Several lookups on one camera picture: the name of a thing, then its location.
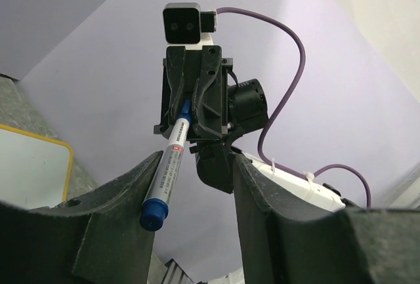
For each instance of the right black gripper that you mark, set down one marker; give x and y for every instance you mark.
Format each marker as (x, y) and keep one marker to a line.
(199, 77)

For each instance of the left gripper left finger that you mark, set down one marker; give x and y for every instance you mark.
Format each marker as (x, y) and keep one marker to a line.
(93, 238)

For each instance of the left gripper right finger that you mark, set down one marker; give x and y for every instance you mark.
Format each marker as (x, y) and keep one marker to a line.
(284, 239)

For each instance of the white marker pen body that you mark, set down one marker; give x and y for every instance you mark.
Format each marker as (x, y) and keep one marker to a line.
(155, 208)

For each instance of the orange framed whiteboard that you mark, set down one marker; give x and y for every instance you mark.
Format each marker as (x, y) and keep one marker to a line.
(35, 170)

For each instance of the blue marker cap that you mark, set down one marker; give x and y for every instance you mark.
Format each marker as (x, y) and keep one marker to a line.
(185, 111)

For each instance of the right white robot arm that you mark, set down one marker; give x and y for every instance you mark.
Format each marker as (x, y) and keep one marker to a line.
(247, 113)

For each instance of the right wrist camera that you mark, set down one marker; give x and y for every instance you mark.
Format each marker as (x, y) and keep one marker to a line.
(185, 24)

